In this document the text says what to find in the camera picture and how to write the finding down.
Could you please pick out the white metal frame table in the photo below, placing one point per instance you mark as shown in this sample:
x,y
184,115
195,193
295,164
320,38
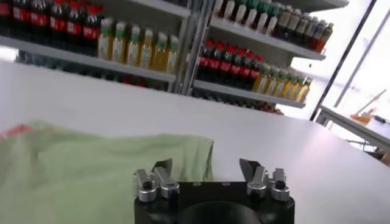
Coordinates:
x,y
338,117

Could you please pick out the beige label dark drink bottle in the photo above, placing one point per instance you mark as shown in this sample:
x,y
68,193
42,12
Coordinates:
x,y
282,25
293,28

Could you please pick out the yellow juice bottle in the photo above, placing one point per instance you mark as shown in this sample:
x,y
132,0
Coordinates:
x,y
279,86
146,51
172,58
288,89
271,84
119,45
159,54
303,92
104,42
262,82
133,48
296,90

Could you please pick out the light green t-shirt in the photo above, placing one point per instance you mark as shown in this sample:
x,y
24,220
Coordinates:
x,y
76,176

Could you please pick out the small orange object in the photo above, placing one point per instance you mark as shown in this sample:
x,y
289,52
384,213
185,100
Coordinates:
x,y
362,118

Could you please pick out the thin pale rod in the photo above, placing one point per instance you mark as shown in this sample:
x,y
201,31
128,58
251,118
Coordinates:
x,y
371,102

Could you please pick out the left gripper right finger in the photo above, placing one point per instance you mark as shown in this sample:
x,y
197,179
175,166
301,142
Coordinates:
x,y
259,179

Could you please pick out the grey drinks shelf unit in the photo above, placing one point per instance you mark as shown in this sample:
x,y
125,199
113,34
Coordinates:
x,y
91,62
259,37

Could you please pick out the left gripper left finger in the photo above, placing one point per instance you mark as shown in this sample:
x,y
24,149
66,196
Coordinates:
x,y
166,182

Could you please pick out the green cap dark tea bottle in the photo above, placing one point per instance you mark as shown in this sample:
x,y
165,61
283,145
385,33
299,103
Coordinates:
x,y
218,6
240,12
251,15
229,8
262,19
272,23

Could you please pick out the dark window frame post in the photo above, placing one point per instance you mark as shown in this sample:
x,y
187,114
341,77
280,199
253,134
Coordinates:
x,y
343,59

